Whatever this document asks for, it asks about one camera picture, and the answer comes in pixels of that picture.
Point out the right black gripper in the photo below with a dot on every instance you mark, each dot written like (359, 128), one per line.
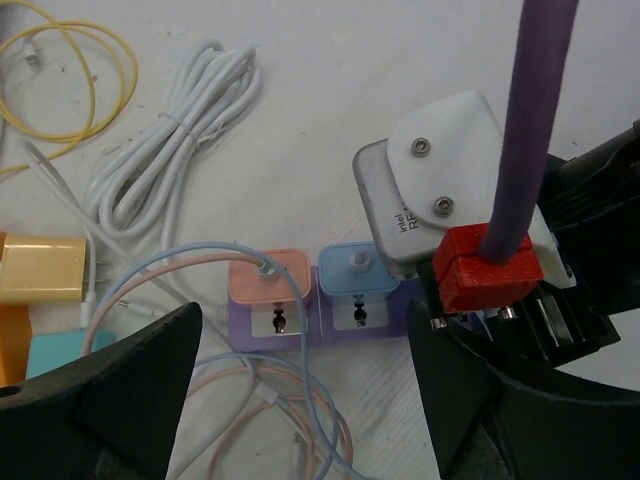
(591, 204)

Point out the orange power strip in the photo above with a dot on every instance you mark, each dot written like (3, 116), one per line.
(16, 330)

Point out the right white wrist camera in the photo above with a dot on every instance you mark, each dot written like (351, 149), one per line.
(437, 169)

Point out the purple power strip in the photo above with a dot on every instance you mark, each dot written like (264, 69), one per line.
(252, 329)

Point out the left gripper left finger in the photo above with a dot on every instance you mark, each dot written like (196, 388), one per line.
(112, 414)

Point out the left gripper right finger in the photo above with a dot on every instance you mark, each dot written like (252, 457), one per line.
(492, 414)

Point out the blue charger plug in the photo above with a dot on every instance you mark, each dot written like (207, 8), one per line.
(354, 272)

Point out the teal charger plug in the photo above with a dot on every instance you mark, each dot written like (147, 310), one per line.
(53, 350)

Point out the pink charger plug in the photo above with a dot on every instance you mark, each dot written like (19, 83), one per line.
(250, 286)

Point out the yellow charger plug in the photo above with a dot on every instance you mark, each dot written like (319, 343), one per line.
(41, 269)

